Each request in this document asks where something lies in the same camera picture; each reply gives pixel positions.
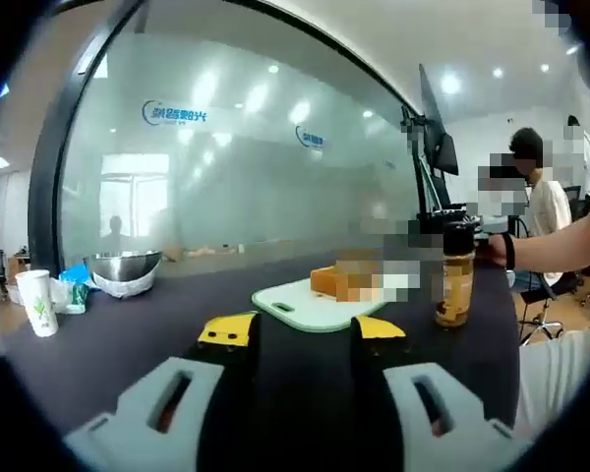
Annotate person's white shorts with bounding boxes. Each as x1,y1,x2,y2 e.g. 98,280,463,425
513,328,590,443

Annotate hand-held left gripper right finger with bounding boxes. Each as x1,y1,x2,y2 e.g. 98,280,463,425
349,314,535,472

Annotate white paper cup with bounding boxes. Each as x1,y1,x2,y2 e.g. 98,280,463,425
14,268,60,338

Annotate white cloth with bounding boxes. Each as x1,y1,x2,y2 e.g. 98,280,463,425
90,269,159,300

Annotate black wristband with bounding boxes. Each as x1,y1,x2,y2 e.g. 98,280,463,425
501,231,517,270

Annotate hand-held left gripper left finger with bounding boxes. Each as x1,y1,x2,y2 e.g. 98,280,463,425
63,310,262,472

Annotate pepper bottle with black cap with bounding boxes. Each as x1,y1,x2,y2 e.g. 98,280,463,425
435,221,475,328

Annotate black monitor stand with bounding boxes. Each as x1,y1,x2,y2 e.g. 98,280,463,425
400,105,456,222

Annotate green snack packet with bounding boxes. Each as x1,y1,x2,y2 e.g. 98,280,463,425
68,282,90,309

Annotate steel mixing bowl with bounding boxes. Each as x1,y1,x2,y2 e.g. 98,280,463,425
82,249,163,292

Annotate white cutting board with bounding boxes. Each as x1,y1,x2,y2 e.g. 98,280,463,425
251,275,389,333

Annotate black office chair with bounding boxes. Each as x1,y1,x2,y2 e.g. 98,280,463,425
518,277,567,346

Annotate blue plastic bag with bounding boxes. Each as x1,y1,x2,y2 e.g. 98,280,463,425
58,263,95,291

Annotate orange bread block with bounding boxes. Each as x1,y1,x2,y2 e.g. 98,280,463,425
310,264,351,302

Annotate black monitor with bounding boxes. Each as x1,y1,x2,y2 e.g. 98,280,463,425
417,63,460,177

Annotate person's right hand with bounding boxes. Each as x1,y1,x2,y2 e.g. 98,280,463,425
485,234,506,267

